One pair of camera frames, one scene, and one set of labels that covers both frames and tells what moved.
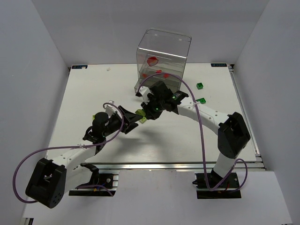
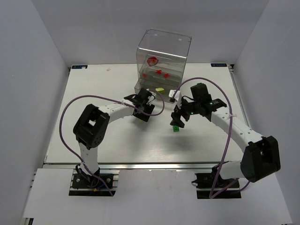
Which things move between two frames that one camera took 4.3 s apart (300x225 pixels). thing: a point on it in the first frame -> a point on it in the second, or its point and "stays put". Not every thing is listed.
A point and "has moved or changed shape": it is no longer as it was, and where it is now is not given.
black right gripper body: [153, 109] -> [181, 112]
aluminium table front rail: [174, 166] stays put
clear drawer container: [161, 56] stays put
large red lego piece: [152, 61] stays put
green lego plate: [202, 100] has moved or changed shape
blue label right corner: [218, 64] stays put
